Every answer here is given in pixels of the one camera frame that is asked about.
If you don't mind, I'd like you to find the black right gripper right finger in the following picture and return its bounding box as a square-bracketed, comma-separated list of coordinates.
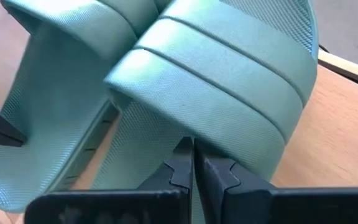
[194, 140, 277, 224]

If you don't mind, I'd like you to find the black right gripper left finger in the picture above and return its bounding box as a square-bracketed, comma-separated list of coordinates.
[137, 136, 195, 224]

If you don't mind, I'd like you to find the wooden shelf with black frame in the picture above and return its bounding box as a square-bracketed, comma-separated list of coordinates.
[0, 6, 358, 224]

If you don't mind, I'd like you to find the green rubber slide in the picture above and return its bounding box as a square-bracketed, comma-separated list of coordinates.
[90, 0, 320, 224]
[0, 0, 160, 214]

